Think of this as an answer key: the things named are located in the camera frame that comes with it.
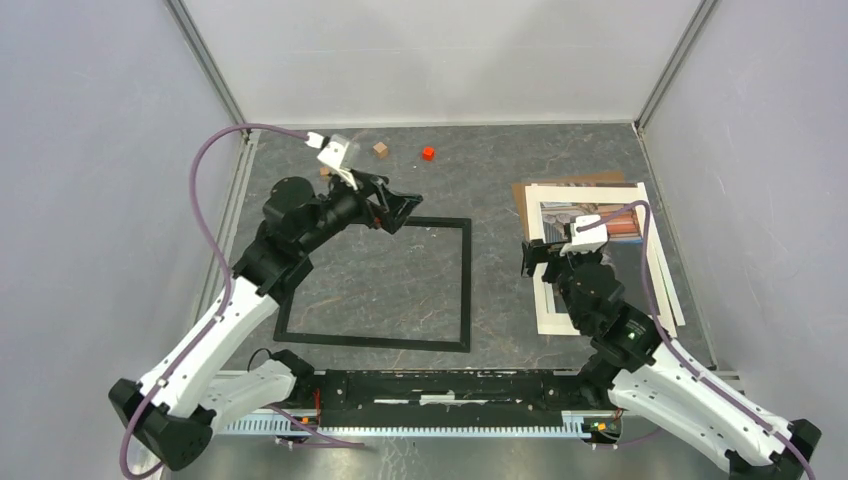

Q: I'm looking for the white mat board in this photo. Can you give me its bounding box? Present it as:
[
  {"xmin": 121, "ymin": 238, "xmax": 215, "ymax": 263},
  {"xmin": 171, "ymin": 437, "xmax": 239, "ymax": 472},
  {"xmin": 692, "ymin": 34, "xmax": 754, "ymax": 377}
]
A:
[{"xmin": 525, "ymin": 183, "xmax": 686, "ymax": 337}]

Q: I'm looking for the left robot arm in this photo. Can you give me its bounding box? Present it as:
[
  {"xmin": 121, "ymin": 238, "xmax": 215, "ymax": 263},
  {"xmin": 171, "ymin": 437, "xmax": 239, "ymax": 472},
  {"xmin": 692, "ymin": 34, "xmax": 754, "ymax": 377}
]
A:
[{"xmin": 109, "ymin": 171, "xmax": 423, "ymax": 471}]

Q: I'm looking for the book photo print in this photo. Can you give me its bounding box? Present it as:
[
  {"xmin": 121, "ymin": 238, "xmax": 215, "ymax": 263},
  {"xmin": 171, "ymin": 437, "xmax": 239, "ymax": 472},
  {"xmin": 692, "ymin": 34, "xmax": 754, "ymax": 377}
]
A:
[{"xmin": 540, "ymin": 202, "xmax": 642, "ymax": 243}]

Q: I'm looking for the black picture frame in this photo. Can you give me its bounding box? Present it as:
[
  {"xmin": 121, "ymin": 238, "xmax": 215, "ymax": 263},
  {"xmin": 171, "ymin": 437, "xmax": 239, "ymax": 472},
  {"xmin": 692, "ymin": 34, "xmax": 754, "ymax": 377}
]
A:
[{"xmin": 273, "ymin": 216, "xmax": 473, "ymax": 353}]

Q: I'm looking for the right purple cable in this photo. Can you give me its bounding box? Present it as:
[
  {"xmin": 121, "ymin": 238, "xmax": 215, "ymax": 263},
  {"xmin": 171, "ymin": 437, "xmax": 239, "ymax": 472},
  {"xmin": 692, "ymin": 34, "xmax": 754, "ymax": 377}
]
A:
[{"xmin": 574, "ymin": 200, "xmax": 817, "ymax": 480}]

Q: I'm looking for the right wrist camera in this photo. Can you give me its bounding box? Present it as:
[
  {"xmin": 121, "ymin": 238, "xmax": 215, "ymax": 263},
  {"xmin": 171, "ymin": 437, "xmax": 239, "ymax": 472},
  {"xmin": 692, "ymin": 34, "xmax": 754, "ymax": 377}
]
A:
[{"xmin": 560, "ymin": 214, "xmax": 609, "ymax": 256}]

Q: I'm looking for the brown backing board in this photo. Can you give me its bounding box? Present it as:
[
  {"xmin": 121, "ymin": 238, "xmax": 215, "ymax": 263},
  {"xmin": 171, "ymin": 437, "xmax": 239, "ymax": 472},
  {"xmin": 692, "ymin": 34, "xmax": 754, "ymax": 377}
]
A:
[{"xmin": 511, "ymin": 171, "xmax": 627, "ymax": 240}]

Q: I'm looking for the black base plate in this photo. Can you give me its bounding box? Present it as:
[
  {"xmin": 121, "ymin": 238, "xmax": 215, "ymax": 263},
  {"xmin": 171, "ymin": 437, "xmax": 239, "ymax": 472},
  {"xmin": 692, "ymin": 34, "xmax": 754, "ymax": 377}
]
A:
[{"xmin": 280, "ymin": 369, "xmax": 615, "ymax": 428}]

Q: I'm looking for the aluminium rail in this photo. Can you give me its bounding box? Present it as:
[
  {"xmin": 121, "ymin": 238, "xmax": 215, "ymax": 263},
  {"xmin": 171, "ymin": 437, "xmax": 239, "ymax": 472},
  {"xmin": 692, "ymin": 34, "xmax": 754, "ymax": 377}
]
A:
[{"xmin": 175, "ymin": 351, "xmax": 764, "ymax": 460}]

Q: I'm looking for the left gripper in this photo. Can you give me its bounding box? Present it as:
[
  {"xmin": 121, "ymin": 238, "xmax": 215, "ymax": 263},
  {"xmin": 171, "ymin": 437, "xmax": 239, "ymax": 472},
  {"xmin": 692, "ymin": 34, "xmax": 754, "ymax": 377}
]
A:
[{"xmin": 299, "ymin": 166, "xmax": 422, "ymax": 254}]

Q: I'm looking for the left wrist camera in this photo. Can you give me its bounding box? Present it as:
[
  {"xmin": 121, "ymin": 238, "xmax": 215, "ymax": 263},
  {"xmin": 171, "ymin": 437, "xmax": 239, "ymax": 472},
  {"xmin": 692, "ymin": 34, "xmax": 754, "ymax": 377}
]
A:
[{"xmin": 317, "ymin": 134, "xmax": 360, "ymax": 191}]

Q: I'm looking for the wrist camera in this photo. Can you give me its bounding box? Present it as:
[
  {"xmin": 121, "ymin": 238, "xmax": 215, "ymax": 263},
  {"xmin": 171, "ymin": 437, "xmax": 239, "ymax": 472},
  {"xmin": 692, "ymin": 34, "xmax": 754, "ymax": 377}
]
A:
[
  {"xmin": 560, "ymin": 214, "xmax": 609, "ymax": 256},
  {"xmin": 317, "ymin": 134, "xmax": 360, "ymax": 191}
]

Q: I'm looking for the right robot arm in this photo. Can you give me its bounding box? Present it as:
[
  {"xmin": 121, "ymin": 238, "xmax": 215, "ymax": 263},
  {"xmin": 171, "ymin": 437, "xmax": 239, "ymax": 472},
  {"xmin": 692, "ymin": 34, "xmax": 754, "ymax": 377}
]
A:
[{"xmin": 521, "ymin": 240, "xmax": 822, "ymax": 479}]

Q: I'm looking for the light wooden cube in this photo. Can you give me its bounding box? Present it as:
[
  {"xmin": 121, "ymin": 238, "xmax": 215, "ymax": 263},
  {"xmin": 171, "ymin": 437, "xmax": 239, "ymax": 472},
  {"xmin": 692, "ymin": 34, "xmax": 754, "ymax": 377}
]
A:
[{"xmin": 372, "ymin": 142, "xmax": 389, "ymax": 159}]

